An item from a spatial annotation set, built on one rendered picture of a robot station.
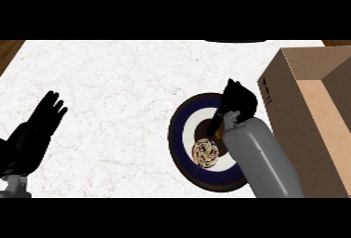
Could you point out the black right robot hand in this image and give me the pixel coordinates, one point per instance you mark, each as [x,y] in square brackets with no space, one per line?
[238,99]

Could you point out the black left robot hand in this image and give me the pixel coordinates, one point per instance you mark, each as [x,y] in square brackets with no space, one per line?
[32,136]

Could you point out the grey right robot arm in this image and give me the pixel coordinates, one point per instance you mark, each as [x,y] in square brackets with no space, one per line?
[263,158]

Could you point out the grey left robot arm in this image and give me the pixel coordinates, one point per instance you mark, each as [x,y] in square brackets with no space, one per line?
[14,186]

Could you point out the brown cardboard box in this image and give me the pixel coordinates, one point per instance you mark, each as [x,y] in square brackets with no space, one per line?
[306,124]

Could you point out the blue and white plate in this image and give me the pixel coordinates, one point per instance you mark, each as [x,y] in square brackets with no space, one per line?
[188,145]

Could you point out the dark rounded object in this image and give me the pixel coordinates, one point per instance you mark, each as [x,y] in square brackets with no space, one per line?
[235,41]

